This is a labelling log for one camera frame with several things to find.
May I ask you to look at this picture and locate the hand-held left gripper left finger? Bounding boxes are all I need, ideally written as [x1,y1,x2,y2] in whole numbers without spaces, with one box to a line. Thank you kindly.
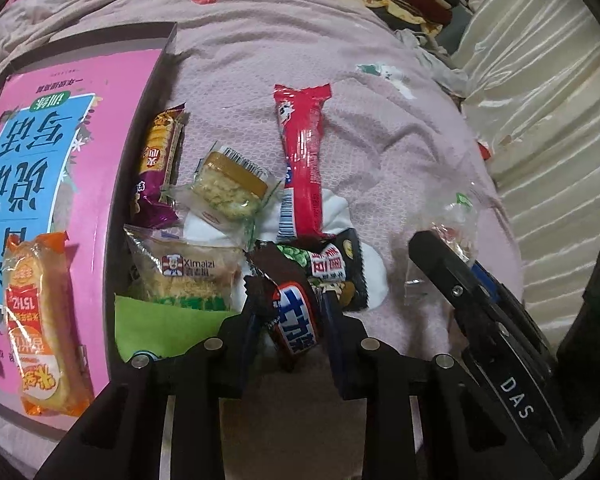
[32,275,267,480]

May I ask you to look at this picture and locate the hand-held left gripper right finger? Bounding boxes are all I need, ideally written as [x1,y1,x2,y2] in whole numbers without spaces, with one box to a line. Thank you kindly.
[322,290,576,480]

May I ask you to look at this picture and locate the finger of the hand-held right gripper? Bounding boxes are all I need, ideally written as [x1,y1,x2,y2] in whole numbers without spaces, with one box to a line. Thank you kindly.
[471,261,552,362]
[408,231,487,342]

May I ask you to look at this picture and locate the brown chocolate bar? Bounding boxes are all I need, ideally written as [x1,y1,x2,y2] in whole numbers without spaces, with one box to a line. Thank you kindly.
[245,240,326,373]

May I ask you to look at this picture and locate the clear crinkled snack packet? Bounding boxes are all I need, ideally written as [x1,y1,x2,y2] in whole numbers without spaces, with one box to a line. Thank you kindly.
[405,192,481,306]

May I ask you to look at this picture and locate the black snack packet green peas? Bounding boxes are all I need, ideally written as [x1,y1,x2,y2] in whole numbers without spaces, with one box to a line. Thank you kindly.
[275,227,371,313]

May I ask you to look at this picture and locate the clear cake packet green print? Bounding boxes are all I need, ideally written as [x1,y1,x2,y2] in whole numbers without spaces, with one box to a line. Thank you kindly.
[122,225,246,313]

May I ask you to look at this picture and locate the lime green cake packet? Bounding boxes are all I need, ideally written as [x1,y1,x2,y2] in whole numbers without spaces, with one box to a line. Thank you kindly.
[115,295,241,363]

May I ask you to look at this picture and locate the clear packet with yellow cake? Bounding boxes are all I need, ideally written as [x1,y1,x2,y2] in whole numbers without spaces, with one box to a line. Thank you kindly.
[172,142,283,223]

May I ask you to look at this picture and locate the long red snack packet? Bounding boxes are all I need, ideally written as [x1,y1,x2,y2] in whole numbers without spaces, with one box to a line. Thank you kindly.
[272,82,333,243]

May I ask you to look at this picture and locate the purple cracker packet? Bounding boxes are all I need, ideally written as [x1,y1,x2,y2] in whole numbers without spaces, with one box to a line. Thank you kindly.
[130,104,188,231]

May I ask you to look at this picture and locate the orange bread packet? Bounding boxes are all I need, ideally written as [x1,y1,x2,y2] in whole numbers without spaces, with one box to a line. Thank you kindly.
[2,231,96,417]

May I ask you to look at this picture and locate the pink printed box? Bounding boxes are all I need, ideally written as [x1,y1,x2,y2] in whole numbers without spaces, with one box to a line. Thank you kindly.
[0,22,181,433]

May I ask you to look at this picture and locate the cream curtain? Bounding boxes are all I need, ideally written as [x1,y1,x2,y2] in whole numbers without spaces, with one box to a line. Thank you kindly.
[450,0,600,311]

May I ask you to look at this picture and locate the white crumpled garment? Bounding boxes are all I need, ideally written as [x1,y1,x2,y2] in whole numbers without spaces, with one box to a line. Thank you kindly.
[394,29,470,97]

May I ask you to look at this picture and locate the pile of folded clothes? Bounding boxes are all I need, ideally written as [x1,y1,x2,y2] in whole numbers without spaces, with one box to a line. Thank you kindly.
[325,0,476,43]

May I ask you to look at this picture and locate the mauve printed blanket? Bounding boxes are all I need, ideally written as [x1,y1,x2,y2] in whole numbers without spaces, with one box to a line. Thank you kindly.
[0,0,526,480]

